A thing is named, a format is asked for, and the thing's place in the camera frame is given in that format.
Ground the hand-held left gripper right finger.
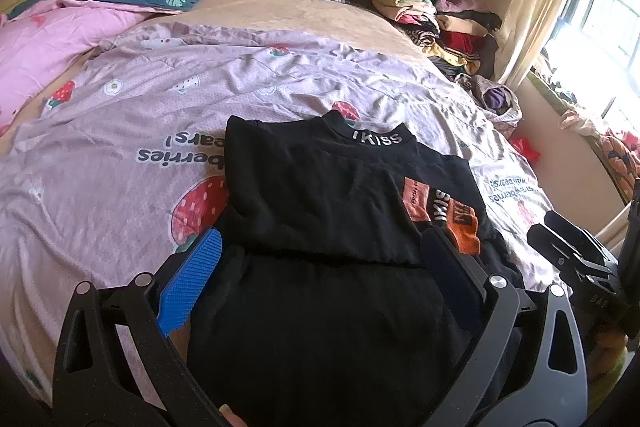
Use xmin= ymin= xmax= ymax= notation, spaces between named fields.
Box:
xmin=421 ymin=227 xmax=589 ymax=427

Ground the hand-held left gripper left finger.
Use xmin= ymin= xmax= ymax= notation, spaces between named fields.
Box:
xmin=52 ymin=228 xmax=231 ymax=427

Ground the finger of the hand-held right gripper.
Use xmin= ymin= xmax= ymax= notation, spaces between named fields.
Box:
xmin=526 ymin=224 xmax=603 ymax=295
xmin=544 ymin=210 xmax=623 ymax=270

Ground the black long-sleeve shirt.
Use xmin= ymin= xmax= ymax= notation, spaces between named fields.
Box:
xmin=187 ymin=111 xmax=526 ymax=427

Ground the pile of folded clothes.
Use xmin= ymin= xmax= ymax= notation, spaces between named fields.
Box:
xmin=370 ymin=0 xmax=504 ymax=81

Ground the person's left hand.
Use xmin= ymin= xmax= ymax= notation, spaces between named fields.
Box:
xmin=220 ymin=403 xmax=248 ymax=427

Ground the floral cloth on sill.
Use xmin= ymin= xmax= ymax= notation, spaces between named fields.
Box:
xmin=557 ymin=106 xmax=640 ymax=204

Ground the small red cloth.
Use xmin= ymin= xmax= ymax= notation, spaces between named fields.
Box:
xmin=510 ymin=137 xmax=544 ymax=164

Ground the purple cloth bundle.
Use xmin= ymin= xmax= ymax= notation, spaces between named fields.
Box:
xmin=455 ymin=74 xmax=524 ymax=138

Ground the lilac strawberry print duvet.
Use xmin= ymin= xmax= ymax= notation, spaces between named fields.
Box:
xmin=0 ymin=29 xmax=557 ymax=408

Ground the window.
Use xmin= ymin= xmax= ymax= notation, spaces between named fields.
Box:
xmin=547 ymin=0 xmax=640 ymax=135

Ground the pink quilt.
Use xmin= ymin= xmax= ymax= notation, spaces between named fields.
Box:
xmin=0 ymin=0 xmax=152 ymax=138

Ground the beige bed sheet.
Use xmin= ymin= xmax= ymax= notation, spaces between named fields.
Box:
xmin=142 ymin=0 xmax=453 ymax=75

